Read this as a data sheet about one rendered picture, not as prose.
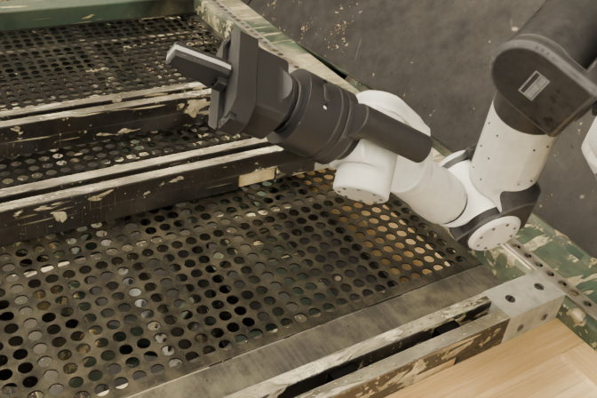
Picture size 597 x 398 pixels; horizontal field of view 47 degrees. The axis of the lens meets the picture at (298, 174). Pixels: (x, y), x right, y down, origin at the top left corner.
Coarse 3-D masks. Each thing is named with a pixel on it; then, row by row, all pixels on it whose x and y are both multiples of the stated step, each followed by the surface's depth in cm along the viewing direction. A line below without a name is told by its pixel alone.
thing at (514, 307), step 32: (512, 288) 108; (544, 288) 109; (416, 320) 100; (448, 320) 101; (480, 320) 101; (512, 320) 103; (544, 320) 109; (352, 352) 93; (384, 352) 96; (416, 352) 94; (448, 352) 97; (480, 352) 103; (256, 384) 87; (288, 384) 87; (320, 384) 91; (352, 384) 89; (384, 384) 92
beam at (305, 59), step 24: (240, 0) 205; (216, 24) 195; (264, 24) 191; (288, 48) 180; (312, 72) 170; (528, 240) 123; (552, 240) 124; (504, 264) 119; (552, 264) 118; (576, 264) 119; (576, 312) 109
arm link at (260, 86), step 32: (256, 64) 71; (288, 64) 75; (224, 96) 71; (256, 96) 69; (288, 96) 72; (320, 96) 72; (224, 128) 68; (256, 128) 71; (288, 128) 73; (320, 128) 73
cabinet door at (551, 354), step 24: (528, 336) 107; (552, 336) 108; (576, 336) 109; (480, 360) 102; (504, 360) 102; (528, 360) 103; (552, 360) 104; (576, 360) 104; (432, 384) 97; (456, 384) 98; (480, 384) 98; (504, 384) 99; (528, 384) 100; (552, 384) 100; (576, 384) 101
